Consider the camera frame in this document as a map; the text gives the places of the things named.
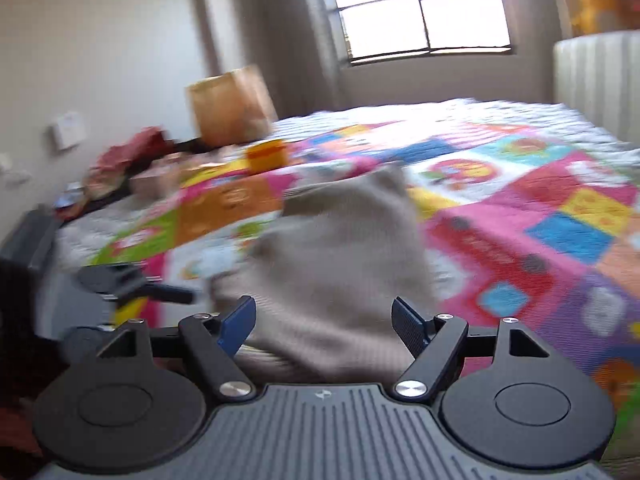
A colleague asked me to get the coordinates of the white wall switch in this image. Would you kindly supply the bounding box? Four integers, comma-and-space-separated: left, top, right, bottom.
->
49, 111, 87, 152

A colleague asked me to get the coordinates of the red crumpled cloth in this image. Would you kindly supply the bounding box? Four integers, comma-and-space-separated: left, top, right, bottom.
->
84, 127, 177, 200

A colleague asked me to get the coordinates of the window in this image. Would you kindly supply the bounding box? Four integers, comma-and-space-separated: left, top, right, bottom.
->
324, 0, 515, 66

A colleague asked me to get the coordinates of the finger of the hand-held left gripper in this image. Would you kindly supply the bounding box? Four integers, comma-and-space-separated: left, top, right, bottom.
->
74, 262, 197, 306

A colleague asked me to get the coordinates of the colourful printed blanket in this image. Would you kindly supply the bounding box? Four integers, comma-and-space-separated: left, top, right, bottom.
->
54, 98, 640, 466

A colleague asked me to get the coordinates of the yellow plush toy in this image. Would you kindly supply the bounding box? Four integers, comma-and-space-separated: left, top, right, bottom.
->
570, 0, 632, 37

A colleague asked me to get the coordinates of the beige knit garment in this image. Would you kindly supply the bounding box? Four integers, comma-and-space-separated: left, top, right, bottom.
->
209, 164, 440, 384

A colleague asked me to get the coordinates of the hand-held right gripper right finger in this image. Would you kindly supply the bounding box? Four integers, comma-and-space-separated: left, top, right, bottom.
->
391, 296, 552, 404

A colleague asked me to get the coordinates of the brown paper bag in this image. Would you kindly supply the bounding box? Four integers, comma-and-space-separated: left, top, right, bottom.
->
185, 64, 279, 150

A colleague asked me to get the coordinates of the grey curtain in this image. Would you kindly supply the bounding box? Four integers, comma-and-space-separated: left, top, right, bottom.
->
192, 0, 347, 120

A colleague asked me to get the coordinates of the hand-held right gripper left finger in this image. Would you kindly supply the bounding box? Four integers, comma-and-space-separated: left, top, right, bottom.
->
97, 295, 257, 403

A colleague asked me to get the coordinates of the pink box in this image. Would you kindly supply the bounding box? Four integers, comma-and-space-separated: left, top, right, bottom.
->
129, 156, 187, 202

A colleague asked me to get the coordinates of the yellow orange toy box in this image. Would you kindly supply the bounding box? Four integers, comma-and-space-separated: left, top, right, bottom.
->
246, 140, 289, 176

